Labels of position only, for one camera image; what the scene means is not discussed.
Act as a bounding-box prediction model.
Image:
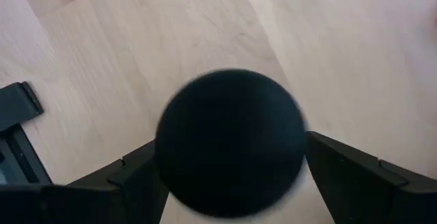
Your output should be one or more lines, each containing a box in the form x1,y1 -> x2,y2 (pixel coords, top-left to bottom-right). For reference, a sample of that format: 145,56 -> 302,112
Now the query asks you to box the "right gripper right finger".
307,131 -> 409,224

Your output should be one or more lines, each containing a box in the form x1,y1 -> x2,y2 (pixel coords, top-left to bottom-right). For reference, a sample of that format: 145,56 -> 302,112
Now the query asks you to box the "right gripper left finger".
109,141 -> 170,224

